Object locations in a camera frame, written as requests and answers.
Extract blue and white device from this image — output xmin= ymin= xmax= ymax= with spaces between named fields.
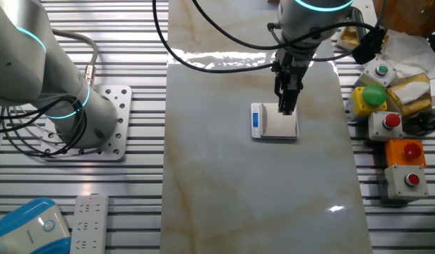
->
xmin=0 ymin=197 xmax=72 ymax=254

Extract marble pattern board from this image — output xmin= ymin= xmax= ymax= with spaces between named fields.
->
xmin=159 ymin=0 xmax=374 ymax=254

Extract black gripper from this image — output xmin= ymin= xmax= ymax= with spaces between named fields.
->
xmin=273 ymin=48 xmax=314 ymax=116

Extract metal robot mounting plate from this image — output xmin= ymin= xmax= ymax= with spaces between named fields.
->
xmin=39 ymin=84 xmax=133 ymax=162

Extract grey camera bracket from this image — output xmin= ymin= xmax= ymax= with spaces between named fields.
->
xmin=350 ymin=6 xmax=367 ymax=40

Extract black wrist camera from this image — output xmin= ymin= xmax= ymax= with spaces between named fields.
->
xmin=351 ymin=26 xmax=387 ymax=66

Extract gold foil pack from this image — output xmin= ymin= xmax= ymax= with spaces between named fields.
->
xmin=335 ymin=25 xmax=362 ymax=51

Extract orange box red button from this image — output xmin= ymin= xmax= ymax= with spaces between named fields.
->
xmin=384 ymin=138 xmax=427 ymax=169

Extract gold tissue pack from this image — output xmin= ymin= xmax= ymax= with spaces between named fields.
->
xmin=385 ymin=72 xmax=433 ymax=117

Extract silver digital scale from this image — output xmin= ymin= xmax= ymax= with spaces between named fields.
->
xmin=250 ymin=102 xmax=299 ymax=140

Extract grey box red button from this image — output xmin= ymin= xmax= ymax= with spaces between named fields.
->
xmin=383 ymin=164 xmax=429 ymax=202
xmin=367 ymin=111 xmax=404 ymax=143

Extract yellow box green mushroom button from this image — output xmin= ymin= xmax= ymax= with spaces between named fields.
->
xmin=350 ymin=84 xmax=388 ymax=118

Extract black coiled cable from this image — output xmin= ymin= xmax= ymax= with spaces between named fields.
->
xmin=403 ymin=112 xmax=435 ymax=137

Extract looped black cables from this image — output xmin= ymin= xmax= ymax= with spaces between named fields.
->
xmin=0 ymin=94 xmax=88 ymax=159

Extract white crumpled paper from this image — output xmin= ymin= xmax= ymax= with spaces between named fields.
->
xmin=379 ymin=29 xmax=435 ymax=79

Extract brown wrapped box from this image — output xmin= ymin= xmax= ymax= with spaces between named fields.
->
xmin=371 ymin=0 xmax=435 ymax=38

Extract grey box green button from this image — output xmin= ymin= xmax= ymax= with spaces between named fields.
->
xmin=358 ymin=57 xmax=398 ymax=88

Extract grey cable metal connector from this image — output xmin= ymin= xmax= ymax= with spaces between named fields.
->
xmin=49 ymin=28 xmax=100 ymax=87

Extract white power strip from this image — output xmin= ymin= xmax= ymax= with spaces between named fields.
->
xmin=69 ymin=193 xmax=109 ymax=254

